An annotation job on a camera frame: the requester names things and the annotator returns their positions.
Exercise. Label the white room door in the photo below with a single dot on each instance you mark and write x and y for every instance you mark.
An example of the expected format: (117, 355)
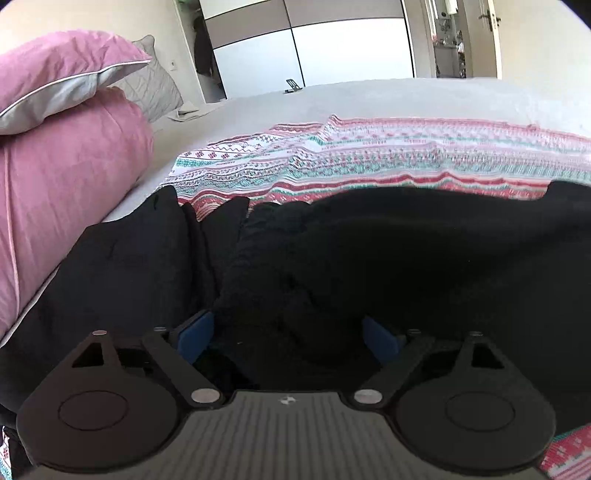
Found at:
(482, 46)

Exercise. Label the bed with grey sheet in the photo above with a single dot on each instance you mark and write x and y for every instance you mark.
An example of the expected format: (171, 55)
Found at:
(406, 99)

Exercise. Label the white and grey wardrobe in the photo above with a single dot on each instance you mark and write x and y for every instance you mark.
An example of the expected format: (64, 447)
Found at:
(351, 50)

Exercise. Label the folded black garment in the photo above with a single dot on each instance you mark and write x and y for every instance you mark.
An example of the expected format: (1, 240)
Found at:
(120, 277)

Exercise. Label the small grey cloth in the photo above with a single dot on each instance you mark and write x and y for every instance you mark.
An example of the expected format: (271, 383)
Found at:
(183, 115)

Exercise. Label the striped patterned blanket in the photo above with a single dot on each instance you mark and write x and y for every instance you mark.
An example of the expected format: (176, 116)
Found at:
(392, 157)

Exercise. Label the black phone stand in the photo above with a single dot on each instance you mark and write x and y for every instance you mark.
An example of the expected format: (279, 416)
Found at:
(293, 86)

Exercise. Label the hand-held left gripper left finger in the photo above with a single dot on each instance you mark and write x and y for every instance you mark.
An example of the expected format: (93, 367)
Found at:
(196, 339)

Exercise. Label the black pants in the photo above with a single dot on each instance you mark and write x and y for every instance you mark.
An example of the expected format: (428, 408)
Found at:
(392, 258)

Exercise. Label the pink pillow with grey edge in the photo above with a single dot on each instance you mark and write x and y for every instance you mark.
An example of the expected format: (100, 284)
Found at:
(60, 69)

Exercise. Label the grey quilted pillow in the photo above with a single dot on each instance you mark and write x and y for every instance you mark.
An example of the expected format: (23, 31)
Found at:
(159, 87)

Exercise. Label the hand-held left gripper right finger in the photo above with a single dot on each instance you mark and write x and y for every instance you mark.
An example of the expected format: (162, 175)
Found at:
(381, 340)

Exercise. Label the dark hanging clothes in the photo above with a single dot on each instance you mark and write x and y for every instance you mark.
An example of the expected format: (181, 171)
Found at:
(203, 48)

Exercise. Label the large pink pillow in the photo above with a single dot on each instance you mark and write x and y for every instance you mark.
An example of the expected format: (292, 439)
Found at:
(69, 194)

